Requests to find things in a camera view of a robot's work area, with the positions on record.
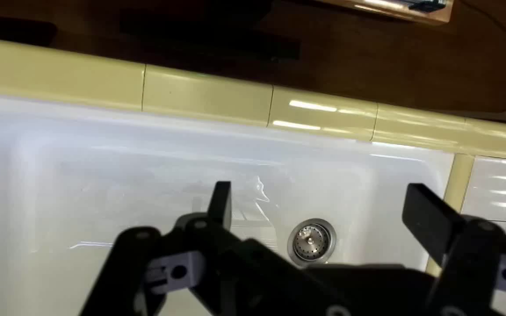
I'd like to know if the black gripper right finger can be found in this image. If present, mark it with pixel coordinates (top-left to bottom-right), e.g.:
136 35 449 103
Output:
400 181 506 316

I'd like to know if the thin black cable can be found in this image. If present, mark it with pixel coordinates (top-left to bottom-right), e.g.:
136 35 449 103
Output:
456 0 506 44

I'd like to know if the white ceramic sink basin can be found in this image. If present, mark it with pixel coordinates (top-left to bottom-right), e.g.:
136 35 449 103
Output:
0 89 456 316

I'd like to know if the metal sink drain strainer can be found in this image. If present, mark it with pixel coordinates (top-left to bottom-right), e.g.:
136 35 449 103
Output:
286 218 337 268

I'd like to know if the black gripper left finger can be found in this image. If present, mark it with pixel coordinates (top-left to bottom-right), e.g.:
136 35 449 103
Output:
78 181 354 316

